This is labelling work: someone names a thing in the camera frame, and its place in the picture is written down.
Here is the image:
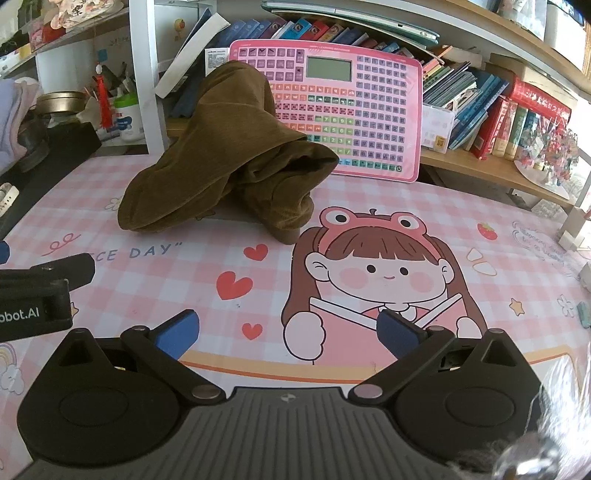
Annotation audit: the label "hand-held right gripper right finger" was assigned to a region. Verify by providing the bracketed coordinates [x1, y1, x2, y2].
[348, 309, 525, 403]

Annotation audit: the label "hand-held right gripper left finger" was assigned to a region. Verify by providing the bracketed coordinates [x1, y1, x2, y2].
[55, 310, 227, 403]

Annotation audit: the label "brown corduroy pants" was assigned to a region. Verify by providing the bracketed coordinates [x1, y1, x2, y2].
[117, 60, 341, 244]

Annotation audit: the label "white wristwatch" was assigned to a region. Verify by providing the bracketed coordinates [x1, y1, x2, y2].
[0, 183, 20, 217]

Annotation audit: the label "black flat box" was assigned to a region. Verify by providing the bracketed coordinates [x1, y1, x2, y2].
[0, 122, 103, 241]

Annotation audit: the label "lavender cloth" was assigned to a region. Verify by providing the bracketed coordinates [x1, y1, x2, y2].
[0, 78, 43, 172]

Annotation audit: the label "round gold tin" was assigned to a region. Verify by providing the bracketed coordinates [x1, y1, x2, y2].
[36, 91, 88, 117]

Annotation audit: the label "white plastic canister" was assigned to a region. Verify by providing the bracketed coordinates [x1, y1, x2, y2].
[112, 92, 142, 142]

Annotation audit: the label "red tassel ornament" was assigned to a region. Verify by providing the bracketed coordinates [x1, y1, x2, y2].
[93, 62, 114, 131]

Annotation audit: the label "wooden shelf board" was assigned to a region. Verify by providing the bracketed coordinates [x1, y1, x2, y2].
[418, 148, 575, 209]

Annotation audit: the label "white small box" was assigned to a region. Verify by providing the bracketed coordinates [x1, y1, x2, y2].
[422, 104, 456, 154]

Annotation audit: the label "pink learning tablet toy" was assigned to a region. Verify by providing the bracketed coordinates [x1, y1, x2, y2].
[229, 39, 424, 184]

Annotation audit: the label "green hardcover book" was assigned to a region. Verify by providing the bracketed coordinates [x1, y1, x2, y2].
[503, 105, 528, 162]

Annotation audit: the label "paper flower ornament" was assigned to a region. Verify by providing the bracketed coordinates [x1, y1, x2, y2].
[512, 117, 581, 188]

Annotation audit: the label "white open book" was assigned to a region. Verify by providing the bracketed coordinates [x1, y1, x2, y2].
[154, 11, 230, 99]

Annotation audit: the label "stack of blue books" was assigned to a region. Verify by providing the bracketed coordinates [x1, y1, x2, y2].
[421, 45, 509, 151]

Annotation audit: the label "red hardcover book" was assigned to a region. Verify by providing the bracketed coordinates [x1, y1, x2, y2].
[470, 76, 574, 161]

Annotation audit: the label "row of colourful books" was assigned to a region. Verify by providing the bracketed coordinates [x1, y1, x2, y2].
[221, 16, 419, 52]

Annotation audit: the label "white shelf post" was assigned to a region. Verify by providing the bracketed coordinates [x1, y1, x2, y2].
[129, 0, 170, 156]

